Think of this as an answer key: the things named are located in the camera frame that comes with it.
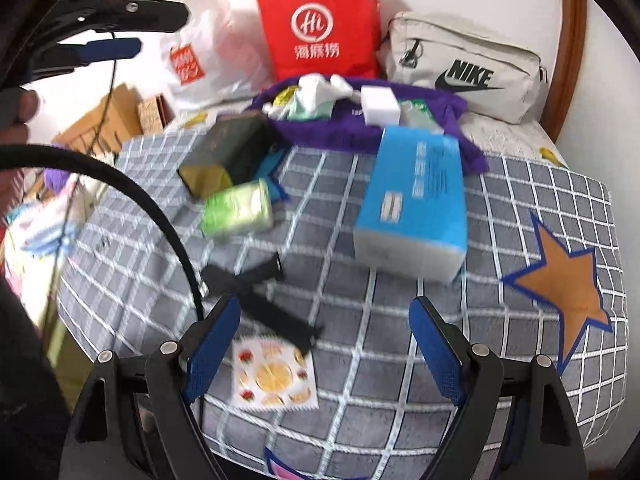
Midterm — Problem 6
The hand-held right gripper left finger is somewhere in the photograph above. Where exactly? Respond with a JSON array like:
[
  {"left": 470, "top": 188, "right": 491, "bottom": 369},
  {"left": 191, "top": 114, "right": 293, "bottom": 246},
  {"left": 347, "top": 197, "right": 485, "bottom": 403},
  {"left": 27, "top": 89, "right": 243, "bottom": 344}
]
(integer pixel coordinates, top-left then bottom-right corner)
[{"left": 60, "top": 295, "right": 242, "bottom": 480}]

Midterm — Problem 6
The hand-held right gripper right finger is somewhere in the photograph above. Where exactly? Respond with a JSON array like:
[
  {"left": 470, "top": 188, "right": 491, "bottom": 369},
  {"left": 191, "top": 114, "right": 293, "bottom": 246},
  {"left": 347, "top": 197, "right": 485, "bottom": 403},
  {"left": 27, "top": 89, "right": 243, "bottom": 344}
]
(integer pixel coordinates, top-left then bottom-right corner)
[{"left": 409, "top": 296, "right": 588, "bottom": 480}]

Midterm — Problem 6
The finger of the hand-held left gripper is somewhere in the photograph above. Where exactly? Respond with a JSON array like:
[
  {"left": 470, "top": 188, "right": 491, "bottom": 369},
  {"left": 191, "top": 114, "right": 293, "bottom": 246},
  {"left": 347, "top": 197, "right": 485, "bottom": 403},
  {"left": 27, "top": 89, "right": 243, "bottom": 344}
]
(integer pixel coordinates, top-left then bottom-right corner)
[
  {"left": 47, "top": 0, "right": 192, "bottom": 43},
  {"left": 27, "top": 36, "right": 143, "bottom": 81}
]

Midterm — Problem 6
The fruit printed sachet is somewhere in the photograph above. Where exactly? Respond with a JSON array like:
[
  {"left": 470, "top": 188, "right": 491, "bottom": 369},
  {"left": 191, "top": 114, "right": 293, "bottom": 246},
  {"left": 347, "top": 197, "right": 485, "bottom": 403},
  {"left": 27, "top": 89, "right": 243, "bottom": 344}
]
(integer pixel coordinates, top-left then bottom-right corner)
[{"left": 231, "top": 336, "right": 319, "bottom": 411}]

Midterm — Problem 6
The green sachet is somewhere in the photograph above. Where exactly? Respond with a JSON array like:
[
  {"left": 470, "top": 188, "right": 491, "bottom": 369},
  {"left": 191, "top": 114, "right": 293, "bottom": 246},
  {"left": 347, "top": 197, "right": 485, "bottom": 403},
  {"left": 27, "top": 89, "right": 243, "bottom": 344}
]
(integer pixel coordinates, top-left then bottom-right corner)
[{"left": 407, "top": 101, "right": 445, "bottom": 135}]

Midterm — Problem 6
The person's left hand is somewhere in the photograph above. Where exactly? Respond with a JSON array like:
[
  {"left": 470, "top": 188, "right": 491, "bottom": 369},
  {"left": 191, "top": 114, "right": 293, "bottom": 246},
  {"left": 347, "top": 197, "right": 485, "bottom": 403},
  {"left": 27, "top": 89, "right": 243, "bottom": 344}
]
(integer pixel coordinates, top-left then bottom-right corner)
[{"left": 0, "top": 87, "right": 42, "bottom": 171}]

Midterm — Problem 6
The grey checked blanket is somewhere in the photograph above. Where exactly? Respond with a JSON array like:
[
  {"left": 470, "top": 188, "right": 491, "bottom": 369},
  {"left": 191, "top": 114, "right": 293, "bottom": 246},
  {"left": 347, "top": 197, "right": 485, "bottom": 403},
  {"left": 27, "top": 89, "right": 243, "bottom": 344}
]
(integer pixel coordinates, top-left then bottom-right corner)
[{"left": 55, "top": 129, "right": 628, "bottom": 480}]

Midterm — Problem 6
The cardboard box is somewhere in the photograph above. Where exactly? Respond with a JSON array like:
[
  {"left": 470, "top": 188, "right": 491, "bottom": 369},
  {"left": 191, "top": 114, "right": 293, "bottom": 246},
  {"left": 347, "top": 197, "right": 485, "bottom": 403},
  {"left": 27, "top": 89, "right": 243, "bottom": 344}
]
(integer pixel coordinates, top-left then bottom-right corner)
[{"left": 52, "top": 82, "right": 144, "bottom": 155}]

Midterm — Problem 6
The white plastic bag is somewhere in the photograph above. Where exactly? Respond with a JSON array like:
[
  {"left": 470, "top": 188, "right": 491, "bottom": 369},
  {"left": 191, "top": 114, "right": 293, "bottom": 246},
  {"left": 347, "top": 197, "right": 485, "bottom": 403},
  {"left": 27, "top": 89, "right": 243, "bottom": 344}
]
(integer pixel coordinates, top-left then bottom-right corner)
[{"left": 159, "top": 0, "right": 275, "bottom": 111}]

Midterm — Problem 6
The small cork box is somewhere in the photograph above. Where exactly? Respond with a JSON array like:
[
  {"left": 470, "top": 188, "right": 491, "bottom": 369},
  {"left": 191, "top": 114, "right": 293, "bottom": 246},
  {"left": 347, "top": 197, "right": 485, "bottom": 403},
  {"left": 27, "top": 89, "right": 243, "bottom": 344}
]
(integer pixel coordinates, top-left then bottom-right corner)
[{"left": 137, "top": 95, "right": 174, "bottom": 134}]

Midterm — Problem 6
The purple yarn ball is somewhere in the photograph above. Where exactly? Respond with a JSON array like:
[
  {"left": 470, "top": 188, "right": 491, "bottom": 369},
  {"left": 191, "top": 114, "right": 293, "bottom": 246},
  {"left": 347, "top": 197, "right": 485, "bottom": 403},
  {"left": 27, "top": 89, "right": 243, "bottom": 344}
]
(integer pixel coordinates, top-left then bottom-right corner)
[{"left": 44, "top": 166, "right": 72, "bottom": 190}]

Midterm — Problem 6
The green can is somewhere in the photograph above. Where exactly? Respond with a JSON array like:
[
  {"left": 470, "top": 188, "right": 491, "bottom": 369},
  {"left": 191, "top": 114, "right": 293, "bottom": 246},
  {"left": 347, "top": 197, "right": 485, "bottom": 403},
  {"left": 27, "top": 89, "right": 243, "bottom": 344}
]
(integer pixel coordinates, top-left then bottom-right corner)
[{"left": 200, "top": 178, "right": 275, "bottom": 238}]

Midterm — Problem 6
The dark box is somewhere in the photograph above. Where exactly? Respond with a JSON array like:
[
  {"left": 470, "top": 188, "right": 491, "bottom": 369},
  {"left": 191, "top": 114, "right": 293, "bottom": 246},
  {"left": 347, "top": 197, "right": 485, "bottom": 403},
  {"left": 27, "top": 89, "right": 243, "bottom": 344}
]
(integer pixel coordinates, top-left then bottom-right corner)
[{"left": 177, "top": 112, "right": 273, "bottom": 198}]

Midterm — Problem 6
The blue tissue box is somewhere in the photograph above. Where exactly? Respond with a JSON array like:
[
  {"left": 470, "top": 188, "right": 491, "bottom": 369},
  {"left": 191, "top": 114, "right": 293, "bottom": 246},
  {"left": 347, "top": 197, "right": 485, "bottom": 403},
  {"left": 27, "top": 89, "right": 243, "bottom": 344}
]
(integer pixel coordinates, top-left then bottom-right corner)
[{"left": 352, "top": 126, "right": 469, "bottom": 283}]

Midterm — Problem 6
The red paper bag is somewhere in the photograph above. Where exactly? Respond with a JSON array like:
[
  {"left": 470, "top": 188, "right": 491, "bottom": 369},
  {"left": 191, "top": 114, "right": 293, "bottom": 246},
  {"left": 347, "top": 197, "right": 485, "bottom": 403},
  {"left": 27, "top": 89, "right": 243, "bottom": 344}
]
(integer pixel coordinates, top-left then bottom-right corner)
[{"left": 253, "top": 0, "right": 383, "bottom": 83}]

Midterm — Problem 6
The person's dark clothing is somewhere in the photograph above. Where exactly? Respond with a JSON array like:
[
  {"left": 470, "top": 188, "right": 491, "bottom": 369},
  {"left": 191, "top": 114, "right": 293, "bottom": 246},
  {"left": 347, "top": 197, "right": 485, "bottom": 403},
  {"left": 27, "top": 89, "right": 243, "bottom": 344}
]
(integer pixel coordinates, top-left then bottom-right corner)
[{"left": 0, "top": 260, "right": 72, "bottom": 480}]

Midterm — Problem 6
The white plastic item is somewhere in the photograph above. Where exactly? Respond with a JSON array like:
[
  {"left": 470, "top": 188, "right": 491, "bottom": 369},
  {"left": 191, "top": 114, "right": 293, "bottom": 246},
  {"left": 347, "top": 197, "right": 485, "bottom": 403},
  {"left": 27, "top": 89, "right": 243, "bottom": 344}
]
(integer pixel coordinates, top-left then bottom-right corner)
[{"left": 297, "top": 74, "right": 352, "bottom": 107}]

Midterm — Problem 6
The light green packet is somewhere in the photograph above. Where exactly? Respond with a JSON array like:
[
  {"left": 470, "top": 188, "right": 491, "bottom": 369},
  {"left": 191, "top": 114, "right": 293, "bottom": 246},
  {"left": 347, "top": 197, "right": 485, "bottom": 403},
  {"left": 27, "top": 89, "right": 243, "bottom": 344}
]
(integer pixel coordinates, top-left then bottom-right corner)
[{"left": 286, "top": 94, "right": 337, "bottom": 122}]

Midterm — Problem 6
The pile of cloths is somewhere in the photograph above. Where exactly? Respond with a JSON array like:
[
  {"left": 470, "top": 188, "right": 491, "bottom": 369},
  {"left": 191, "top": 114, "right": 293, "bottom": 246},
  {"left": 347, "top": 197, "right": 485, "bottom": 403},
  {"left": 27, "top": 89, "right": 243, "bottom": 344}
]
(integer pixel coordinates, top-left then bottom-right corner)
[{"left": 4, "top": 192, "right": 83, "bottom": 263}]

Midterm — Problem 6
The blue packet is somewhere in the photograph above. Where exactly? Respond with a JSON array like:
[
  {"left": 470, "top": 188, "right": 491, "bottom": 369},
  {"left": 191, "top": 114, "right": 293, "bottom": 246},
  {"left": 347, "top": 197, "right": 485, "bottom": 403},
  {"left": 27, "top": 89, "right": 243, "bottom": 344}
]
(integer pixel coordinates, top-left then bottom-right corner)
[{"left": 255, "top": 152, "right": 290, "bottom": 202}]

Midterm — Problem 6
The purple towel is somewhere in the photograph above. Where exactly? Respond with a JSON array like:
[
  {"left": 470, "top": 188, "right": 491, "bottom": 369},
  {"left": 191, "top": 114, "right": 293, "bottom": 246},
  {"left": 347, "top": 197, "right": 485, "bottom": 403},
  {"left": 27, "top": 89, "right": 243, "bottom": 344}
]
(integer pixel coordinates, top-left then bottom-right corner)
[{"left": 247, "top": 77, "right": 488, "bottom": 173}]

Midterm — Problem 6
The white cube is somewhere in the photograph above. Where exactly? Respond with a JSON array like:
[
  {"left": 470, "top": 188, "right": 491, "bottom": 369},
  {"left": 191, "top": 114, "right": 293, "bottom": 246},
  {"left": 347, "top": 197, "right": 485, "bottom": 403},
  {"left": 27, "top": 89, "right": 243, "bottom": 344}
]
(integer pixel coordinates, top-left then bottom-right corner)
[{"left": 360, "top": 86, "right": 401, "bottom": 126}]

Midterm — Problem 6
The beige waist bag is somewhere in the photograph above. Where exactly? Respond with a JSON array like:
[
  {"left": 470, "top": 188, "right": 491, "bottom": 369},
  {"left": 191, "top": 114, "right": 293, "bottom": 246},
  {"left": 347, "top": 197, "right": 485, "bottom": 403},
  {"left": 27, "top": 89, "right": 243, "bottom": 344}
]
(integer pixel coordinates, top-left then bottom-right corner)
[{"left": 380, "top": 11, "right": 549, "bottom": 125}]

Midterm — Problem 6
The wooden headboard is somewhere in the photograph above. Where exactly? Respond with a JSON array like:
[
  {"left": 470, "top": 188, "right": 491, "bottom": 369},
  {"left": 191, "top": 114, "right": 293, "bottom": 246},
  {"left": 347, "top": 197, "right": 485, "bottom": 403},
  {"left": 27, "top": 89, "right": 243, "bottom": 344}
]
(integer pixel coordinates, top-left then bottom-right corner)
[{"left": 544, "top": 0, "right": 589, "bottom": 147}]

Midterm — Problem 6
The black strap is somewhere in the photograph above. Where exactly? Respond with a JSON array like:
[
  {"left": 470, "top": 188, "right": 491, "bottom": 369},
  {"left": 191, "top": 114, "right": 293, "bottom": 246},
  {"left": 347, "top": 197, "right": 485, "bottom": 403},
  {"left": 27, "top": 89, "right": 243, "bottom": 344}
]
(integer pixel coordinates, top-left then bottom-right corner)
[{"left": 200, "top": 252, "right": 325, "bottom": 353}]

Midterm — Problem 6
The black cable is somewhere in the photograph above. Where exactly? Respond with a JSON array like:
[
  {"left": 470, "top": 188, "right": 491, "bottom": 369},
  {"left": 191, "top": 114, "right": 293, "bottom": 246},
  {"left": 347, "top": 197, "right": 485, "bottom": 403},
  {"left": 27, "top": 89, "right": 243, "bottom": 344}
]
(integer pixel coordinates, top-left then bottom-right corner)
[{"left": 0, "top": 144, "right": 207, "bottom": 323}]

